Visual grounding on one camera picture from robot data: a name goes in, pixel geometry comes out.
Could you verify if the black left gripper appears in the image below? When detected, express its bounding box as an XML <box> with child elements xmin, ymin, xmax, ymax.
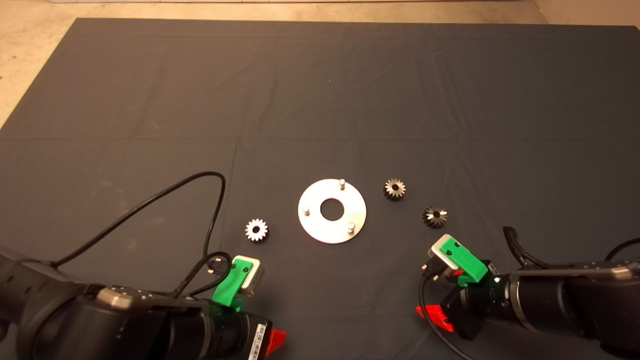
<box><xmin>202</xmin><ymin>305</ymin><xmax>288</xmax><ymax>360</ymax></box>

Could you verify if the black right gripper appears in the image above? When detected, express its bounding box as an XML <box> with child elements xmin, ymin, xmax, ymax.
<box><xmin>416</xmin><ymin>270</ymin><xmax>507</xmax><ymax>342</ymax></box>

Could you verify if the steel planetary gear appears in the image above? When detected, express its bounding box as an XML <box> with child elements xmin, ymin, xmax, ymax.
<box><xmin>383</xmin><ymin>178</ymin><xmax>407</xmax><ymax>202</ymax></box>
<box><xmin>422</xmin><ymin>205</ymin><xmax>448</xmax><ymax>229</ymax></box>
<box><xmin>245</xmin><ymin>218</ymin><xmax>270</xmax><ymax>243</ymax></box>

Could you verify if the round metal carrier plate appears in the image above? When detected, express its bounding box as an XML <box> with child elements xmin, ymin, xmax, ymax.
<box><xmin>298</xmin><ymin>178</ymin><xmax>367</xmax><ymax>245</ymax></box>

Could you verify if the dark grey table cloth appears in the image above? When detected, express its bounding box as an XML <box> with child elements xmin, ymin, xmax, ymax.
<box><xmin>0</xmin><ymin>18</ymin><xmax>640</xmax><ymax>360</ymax></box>

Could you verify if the smooth black right camera cable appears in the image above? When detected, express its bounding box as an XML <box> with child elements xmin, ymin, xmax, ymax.
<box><xmin>419</xmin><ymin>237</ymin><xmax>640</xmax><ymax>360</ymax></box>

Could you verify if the smooth black camera cable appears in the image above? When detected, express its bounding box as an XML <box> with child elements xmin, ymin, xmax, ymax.
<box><xmin>50</xmin><ymin>171</ymin><xmax>236</xmax><ymax>268</ymax></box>
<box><xmin>419</xmin><ymin>237</ymin><xmax>640</xmax><ymax>360</ymax></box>

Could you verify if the green right camera mount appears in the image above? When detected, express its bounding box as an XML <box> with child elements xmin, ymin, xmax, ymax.
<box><xmin>442</xmin><ymin>239</ymin><xmax>489</xmax><ymax>288</ymax></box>

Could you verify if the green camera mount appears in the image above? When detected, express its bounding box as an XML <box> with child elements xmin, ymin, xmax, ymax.
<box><xmin>442</xmin><ymin>239</ymin><xmax>489</xmax><ymax>288</ymax></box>
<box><xmin>212</xmin><ymin>256</ymin><xmax>251</xmax><ymax>308</ymax></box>

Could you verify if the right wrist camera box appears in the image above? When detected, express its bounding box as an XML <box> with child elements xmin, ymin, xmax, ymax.
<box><xmin>429</xmin><ymin>233</ymin><xmax>463</xmax><ymax>273</ymax></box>

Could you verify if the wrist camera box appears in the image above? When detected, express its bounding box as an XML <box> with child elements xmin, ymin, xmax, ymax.
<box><xmin>232</xmin><ymin>255</ymin><xmax>265</xmax><ymax>297</ymax></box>
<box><xmin>429</xmin><ymin>233</ymin><xmax>463</xmax><ymax>273</ymax></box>

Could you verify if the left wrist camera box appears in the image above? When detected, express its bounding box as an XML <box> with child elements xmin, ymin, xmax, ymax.
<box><xmin>232</xmin><ymin>255</ymin><xmax>265</xmax><ymax>297</ymax></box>

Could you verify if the green left camera mount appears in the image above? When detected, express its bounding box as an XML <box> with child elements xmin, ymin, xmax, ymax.
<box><xmin>212</xmin><ymin>256</ymin><xmax>251</xmax><ymax>308</ymax></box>

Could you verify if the braided black right arm cable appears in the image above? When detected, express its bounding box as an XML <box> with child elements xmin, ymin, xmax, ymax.
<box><xmin>502</xmin><ymin>226</ymin><xmax>551</xmax><ymax>271</ymax></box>

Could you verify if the braided black arm cable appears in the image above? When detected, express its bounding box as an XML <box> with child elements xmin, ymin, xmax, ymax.
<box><xmin>172</xmin><ymin>251</ymin><xmax>236</xmax><ymax>299</ymax></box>
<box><xmin>502</xmin><ymin>226</ymin><xmax>551</xmax><ymax>271</ymax></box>

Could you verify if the braided black left arm cable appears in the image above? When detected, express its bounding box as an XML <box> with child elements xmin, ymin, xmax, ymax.
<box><xmin>172</xmin><ymin>251</ymin><xmax>236</xmax><ymax>299</ymax></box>

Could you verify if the smooth black left camera cable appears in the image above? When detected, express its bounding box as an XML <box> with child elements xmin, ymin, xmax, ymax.
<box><xmin>50</xmin><ymin>171</ymin><xmax>236</xmax><ymax>268</ymax></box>

